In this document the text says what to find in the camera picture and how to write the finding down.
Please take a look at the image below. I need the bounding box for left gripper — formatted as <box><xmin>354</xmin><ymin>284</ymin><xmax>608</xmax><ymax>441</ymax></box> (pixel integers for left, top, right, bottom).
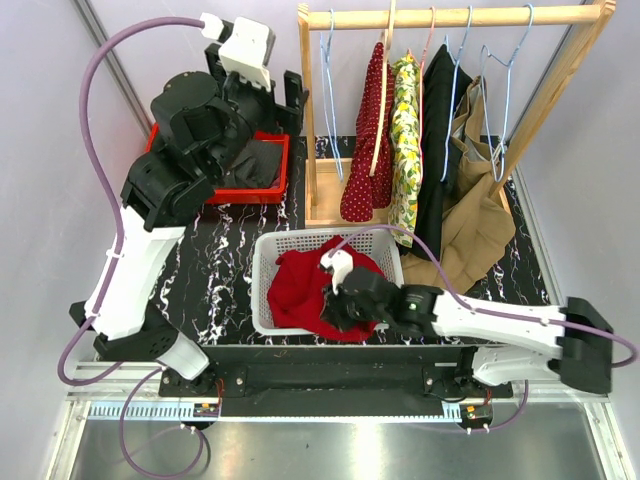
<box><xmin>205</xmin><ymin>44</ymin><xmax>310</xmax><ymax>179</ymax></box>

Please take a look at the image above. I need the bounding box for red skirt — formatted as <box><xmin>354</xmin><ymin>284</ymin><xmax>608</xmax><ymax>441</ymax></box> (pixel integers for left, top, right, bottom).
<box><xmin>267</xmin><ymin>235</ymin><xmax>376</xmax><ymax>343</ymax></box>

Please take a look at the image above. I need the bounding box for light blue wire hanger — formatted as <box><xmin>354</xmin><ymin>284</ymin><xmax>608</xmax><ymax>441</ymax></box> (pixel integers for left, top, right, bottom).
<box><xmin>320</xmin><ymin>9</ymin><xmax>344</xmax><ymax>182</ymax></box>

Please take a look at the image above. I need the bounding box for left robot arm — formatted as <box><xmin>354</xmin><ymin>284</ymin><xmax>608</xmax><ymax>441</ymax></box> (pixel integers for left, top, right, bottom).
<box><xmin>70</xmin><ymin>45</ymin><xmax>309</xmax><ymax>396</ymax></box>

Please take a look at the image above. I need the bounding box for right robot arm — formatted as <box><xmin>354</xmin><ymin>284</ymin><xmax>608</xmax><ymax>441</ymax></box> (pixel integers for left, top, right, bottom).
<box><xmin>321</xmin><ymin>267</ymin><xmax>614</xmax><ymax>397</ymax></box>

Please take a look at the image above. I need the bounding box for wooden hanger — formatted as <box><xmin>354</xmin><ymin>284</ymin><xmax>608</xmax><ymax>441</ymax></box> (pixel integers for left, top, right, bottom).
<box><xmin>369</xmin><ymin>0</ymin><xmax>397</xmax><ymax>177</ymax></box>

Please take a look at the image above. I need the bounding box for dark striped shirt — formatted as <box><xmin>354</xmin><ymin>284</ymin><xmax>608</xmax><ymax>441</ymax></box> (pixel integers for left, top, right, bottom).
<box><xmin>223</xmin><ymin>140</ymin><xmax>282</xmax><ymax>189</ymax></box>

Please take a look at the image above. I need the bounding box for white plastic basket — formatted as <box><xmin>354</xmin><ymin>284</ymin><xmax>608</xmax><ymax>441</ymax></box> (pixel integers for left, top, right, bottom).
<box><xmin>251</xmin><ymin>226</ymin><xmax>404</xmax><ymax>336</ymax></box>

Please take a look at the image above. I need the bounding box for red plastic bin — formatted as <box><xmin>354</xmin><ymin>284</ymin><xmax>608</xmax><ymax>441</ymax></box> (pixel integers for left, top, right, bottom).
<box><xmin>144</xmin><ymin>122</ymin><xmax>292</xmax><ymax>206</ymax></box>

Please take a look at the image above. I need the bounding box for wooden clothes rack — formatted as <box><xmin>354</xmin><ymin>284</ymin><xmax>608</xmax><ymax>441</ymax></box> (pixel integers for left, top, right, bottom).
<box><xmin>297</xmin><ymin>0</ymin><xmax>619</xmax><ymax>229</ymax></box>

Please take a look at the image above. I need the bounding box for red polka dot garment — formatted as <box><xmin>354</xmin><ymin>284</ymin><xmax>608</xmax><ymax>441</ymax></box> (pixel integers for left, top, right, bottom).
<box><xmin>340</xmin><ymin>42</ymin><xmax>395</xmax><ymax>223</ymax></box>

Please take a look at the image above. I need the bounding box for yellow floral garment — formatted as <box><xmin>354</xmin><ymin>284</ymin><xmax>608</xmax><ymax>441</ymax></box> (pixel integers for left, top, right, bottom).
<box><xmin>388</xmin><ymin>51</ymin><xmax>423</xmax><ymax>247</ymax></box>

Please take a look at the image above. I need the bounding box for tan garment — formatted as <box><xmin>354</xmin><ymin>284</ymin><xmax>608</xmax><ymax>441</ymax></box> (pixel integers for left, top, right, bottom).
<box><xmin>402</xmin><ymin>74</ymin><xmax>516</xmax><ymax>296</ymax></box>

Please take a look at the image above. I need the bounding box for black garment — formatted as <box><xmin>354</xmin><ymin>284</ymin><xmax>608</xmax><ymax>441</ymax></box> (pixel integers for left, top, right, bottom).
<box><xmin>414</xmin><ymin>45</ymin><xmax>472</xmax><ymax>258</ymax></box>

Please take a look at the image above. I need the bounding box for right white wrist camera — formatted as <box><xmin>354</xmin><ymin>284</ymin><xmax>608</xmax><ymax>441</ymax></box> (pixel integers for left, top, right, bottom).
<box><xmin>320</xmin><ymin>249</ymin><xmax>353</xmax><ymax>295</ymax></box>

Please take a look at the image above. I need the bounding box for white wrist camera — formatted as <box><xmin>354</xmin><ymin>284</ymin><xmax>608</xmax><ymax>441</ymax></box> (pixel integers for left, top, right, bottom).
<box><xmin>200</xmin><ymin>13</ymin><xmax>275</xmax><ymax>93</ymax></box>
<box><xmin>320</xmin><ymin>249</ymin><xmax>353</xmax><ymax>295</ymax></box>

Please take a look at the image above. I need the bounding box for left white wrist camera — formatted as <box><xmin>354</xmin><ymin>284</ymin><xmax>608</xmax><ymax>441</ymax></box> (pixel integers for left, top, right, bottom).
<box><xmin>200</xmin><ymin>13</ymin><xmax>275</xmax><ymax>93</ymax></box>

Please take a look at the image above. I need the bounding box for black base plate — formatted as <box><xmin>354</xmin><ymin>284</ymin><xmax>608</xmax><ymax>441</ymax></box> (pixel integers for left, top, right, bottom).
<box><xmin>157</xmin><ymin>346</ymin><xmax>513</xmax><ymax>414</ymax></box>

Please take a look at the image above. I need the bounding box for pink wire hanger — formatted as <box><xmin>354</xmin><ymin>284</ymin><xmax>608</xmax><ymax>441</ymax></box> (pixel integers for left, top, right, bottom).
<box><xmin>420</xmin><ymin>5</ymin><xmax>437</xmax><ymax>76</ymax></box>

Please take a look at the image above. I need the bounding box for white cable duct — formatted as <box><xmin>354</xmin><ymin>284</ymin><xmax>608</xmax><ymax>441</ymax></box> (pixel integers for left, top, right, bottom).
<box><xmin>88</xmin><ymin>400</ymin><xmax>462</xmax><ymax>424</ymax></box>

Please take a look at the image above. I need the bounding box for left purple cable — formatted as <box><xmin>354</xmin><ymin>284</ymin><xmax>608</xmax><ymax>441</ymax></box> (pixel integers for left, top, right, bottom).
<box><xmin>57</xmin><ymin>16</ymin><xmax>211</xmax><ymax>474</ymax></box>

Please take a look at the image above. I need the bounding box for purple cable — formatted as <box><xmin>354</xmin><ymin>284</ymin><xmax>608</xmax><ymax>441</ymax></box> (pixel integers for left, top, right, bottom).
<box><xmin>57</xmin><ymin>16</ymin><xmax>211</xmax><ymax>474</ymax></box>
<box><xmin>329</xmin><ymin>224</ymin><xmax>640</xmax><ymax>369</ymax></box>

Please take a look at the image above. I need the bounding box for empty blue wire hanger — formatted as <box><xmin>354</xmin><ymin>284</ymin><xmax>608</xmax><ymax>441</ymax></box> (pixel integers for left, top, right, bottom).
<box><xmin>479</xmin><ymin>3</ymin><xmax>535</xmax><ymax>183</ymax></box>

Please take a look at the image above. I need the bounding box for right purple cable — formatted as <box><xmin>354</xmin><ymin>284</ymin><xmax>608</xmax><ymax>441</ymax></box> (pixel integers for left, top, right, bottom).
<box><xmin>329</xmin><ymin>224</ymin><xmax>640</xmax><ymax>369</ymax></box>

